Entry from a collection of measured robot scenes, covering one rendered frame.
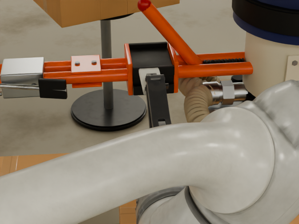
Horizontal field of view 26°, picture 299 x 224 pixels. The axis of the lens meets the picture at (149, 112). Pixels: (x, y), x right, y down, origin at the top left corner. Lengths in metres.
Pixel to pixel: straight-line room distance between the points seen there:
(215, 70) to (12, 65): 0.34
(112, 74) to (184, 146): 0.55
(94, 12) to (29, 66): 1.83
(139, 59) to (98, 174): 0.60
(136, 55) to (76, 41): 3.11
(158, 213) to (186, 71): 0.42
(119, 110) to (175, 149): 2.84
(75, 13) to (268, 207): 2.32
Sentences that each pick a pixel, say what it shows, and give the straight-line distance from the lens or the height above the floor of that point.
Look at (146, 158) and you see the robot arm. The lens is 0.53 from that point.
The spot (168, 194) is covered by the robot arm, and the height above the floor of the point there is 1.31.
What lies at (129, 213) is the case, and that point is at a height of 0.95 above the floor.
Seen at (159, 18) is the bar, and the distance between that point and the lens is 1.06.
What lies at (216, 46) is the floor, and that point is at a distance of 4.14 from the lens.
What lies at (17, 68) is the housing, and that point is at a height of 1.28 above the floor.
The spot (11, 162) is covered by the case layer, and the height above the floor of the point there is 0.54.
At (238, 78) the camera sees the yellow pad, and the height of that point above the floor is 1.19.
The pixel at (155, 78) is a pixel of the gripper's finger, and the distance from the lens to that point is 0.88.
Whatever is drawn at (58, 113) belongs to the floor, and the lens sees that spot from 3.44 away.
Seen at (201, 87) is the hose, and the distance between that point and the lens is 1.13.
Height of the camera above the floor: 1.78
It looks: 31 degrees down
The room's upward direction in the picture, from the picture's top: straight up
